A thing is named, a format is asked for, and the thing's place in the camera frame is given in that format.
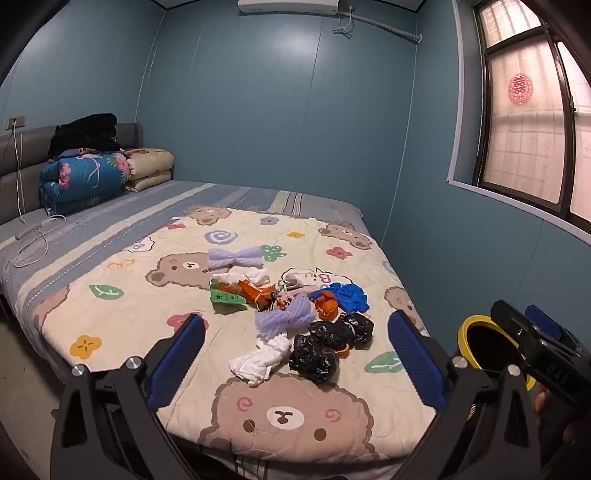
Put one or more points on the blue cloth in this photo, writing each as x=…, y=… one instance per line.
x=348, y=297

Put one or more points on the black clothes pile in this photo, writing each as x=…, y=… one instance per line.
x=83, y=134

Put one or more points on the bear printed blanket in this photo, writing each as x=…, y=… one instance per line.
x=138, y=286

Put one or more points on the white air conditioner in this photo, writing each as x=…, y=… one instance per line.
x=286, y=6

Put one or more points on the black plastic bag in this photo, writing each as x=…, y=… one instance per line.
x=359, y=328
x=314, y=360
x=328, y=333

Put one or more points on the green snack packet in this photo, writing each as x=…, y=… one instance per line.
x=226, y=298

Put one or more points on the yellow rimmed black bin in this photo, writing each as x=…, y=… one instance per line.
x=482, y=344

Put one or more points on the person's right hand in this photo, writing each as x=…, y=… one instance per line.
x=539, y=404

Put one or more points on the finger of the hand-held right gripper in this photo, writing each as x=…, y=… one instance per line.
x=547, y=323
x=515, y=330

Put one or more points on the pink cloth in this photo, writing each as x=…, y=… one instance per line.
x=300, y=288

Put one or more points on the small colourful packet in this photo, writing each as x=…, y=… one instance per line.
x=280, y=301

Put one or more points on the grey padded headboard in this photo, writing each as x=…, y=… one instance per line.
x=32, y=152

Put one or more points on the white wrapped pipe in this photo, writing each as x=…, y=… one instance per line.
x=383, y=26

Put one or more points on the wall socket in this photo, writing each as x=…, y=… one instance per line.
x=16, y=122

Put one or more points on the dark framed window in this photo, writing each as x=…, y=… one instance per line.
x=521, y=138

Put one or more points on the blue floral quilt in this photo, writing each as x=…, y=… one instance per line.
x=78, y=180

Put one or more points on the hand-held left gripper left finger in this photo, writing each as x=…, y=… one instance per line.
x=178, y=357

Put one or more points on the bed with striped sheet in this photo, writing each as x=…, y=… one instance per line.
x=115, y=217

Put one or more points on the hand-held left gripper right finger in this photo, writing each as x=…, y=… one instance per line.
x=415, y=357

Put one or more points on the beige folded quilt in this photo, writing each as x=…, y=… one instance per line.
x=150, y=168

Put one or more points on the orange white knotted cloth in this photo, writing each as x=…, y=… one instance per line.
x=251, y=290

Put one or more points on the grey cloth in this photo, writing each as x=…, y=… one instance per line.
x=292, y=278

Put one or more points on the purple knitted bow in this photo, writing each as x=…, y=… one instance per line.
x=281, y=318
x=231, y=258

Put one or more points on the red window sticker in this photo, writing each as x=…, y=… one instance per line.
x=520, y=90

